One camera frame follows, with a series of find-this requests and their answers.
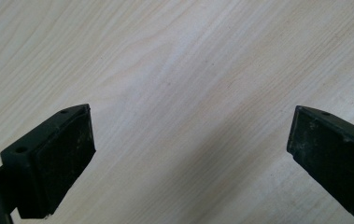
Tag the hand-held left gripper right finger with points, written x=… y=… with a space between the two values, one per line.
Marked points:
x=336 y=158

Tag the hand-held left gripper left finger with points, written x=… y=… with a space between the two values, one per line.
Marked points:
x=50 y=165

